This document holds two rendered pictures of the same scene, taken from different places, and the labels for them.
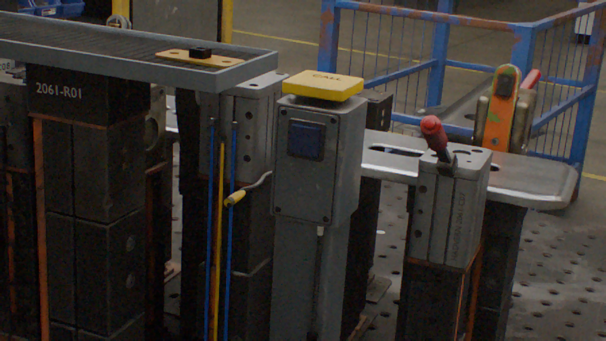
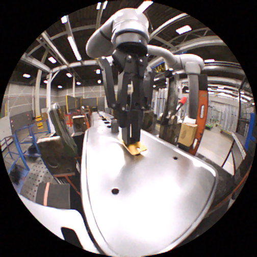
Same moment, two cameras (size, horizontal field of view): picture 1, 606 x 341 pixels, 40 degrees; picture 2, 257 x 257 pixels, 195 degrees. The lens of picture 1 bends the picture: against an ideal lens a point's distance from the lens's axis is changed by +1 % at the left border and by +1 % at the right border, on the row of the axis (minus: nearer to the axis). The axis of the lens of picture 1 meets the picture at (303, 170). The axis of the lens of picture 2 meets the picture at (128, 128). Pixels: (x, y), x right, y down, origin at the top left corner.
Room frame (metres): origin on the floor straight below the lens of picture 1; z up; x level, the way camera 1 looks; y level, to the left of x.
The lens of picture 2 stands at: (1.54, 0.86, 1.10)
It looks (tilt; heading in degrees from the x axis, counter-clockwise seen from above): 18 degrees down; 222
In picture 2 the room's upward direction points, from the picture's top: straight up
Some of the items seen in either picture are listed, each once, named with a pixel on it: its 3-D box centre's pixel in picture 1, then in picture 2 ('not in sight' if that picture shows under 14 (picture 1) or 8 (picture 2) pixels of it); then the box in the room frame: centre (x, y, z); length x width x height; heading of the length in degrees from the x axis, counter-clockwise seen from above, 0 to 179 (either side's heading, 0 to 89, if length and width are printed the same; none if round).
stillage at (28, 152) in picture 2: not in sight; (32, 139); (2.78, -1.78, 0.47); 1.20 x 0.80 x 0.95; 152
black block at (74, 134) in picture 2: not in sight; (82, 160); (1.51, 0.51, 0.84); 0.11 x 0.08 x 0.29; 159
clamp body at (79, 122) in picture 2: not in sight; (83, 139); (1.43, 0.32, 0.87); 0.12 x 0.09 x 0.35; 159
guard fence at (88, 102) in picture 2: not in sight; (97, 106); (-1.93, -6.54, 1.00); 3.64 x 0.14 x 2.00; 151
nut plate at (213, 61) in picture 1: (199, 54); not in sight; (0.81, 0.11, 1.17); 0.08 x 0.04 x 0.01; 66
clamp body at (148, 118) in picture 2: not in sight; (144, 141); (1.17, 0.66, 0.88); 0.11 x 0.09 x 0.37; 159
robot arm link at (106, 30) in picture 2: not in sight; (126, 21); (1.42, 0.74, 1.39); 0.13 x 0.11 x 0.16; 90
